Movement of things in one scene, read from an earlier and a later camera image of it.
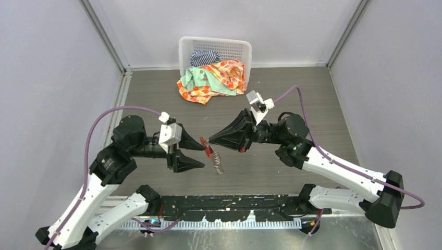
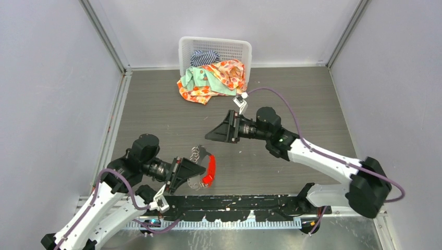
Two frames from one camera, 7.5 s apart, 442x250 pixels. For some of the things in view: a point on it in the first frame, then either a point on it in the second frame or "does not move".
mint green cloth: (199, 76) does not move
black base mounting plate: (273, 208) does not move
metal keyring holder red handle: (215, 156) → (205, 179)
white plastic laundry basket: (228, 49) does not move
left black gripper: (177, 160) → (188, 168)
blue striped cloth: (200, 58) does not move
